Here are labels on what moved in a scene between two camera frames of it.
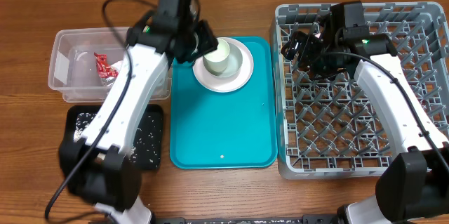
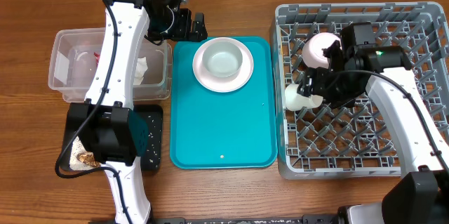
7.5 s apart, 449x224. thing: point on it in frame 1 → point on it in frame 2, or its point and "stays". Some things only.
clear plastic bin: x=84 y=63 stays
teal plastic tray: x=215 y=130 stays
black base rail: x=306 y=219 stays
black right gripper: x=302 y=45 → x=316 y=80
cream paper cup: x=215 y=62 → x=295 y=101
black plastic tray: x=146 y=152 stays
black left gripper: x=209 y=41 → x=184 y=32
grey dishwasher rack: x=326 y=127 stays
